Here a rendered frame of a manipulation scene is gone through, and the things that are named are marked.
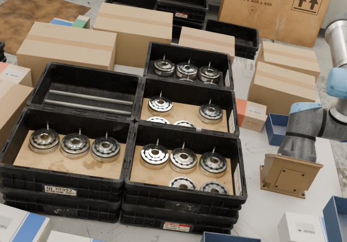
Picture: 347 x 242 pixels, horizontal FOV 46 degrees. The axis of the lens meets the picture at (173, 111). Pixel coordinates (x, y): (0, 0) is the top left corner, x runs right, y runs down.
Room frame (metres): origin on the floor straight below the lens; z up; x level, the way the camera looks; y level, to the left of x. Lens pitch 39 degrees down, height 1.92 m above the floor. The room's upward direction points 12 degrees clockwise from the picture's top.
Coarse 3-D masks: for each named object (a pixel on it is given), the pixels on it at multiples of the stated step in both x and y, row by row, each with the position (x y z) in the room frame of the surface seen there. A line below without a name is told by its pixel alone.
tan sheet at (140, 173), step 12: (132, 168) 0.99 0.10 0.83; (144, 168) 1.00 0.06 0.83; (168, 168) 1.02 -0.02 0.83; (228, 168) 1.08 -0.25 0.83; (132, 180) 0.93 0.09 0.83; (144, 180) 0.94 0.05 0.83; (156, 180) 0.96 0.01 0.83; (168, 180) 0.97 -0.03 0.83; (204, 180) 1.00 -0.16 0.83; (216, 180) 1.01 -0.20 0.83; (228, 180) 1.02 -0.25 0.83
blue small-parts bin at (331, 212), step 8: (336, 200) 0.76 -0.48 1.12; (344, 200) 0.76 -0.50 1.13; (328, 208) 0.74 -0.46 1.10; (336, 208) 0.72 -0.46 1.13; (344, 208) 0.76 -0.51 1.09; (328, 216) 0.72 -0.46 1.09; (336, 216) 0.70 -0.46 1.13; (344, 216) 0.75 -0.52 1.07; (328, 224) 0.70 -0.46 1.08; (336, 224) 0.68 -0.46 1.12; (344, 224) 0.73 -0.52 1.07; (328, 232) 0.68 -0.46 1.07; (336, 232) 0.66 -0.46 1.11; (344, 232) 0.70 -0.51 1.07; (328, 240) 0.67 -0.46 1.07; (336, 240) 0.64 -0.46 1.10; (344, 240) 0.68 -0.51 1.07
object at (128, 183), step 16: (160, 128) 1.12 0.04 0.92; (176, 128) 1.13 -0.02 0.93; (240, 144) 1.12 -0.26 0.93; (128, 160) 0.93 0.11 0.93; (240, 160) 1.03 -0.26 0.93; (128, 176) 0.86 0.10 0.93; (160, 192) 0.84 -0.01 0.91; (176, 192) 0.84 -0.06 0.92; (192, 192) 0.85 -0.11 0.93; (208, 192) 0.86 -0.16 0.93
